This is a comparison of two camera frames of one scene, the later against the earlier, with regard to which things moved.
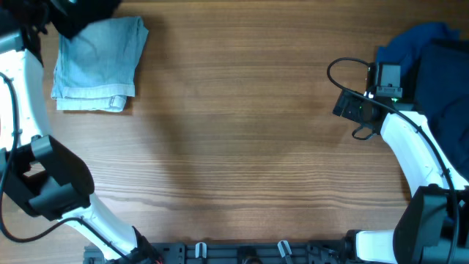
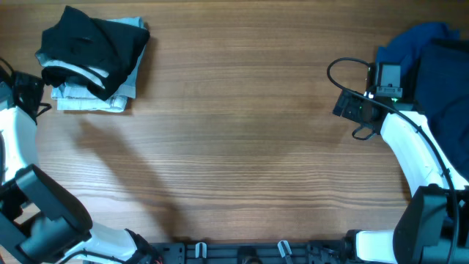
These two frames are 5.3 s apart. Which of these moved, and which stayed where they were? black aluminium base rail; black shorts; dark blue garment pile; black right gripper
Moved: black shorts
Stayed: black aluminium base rail; dark blue garment pile; black right gripper
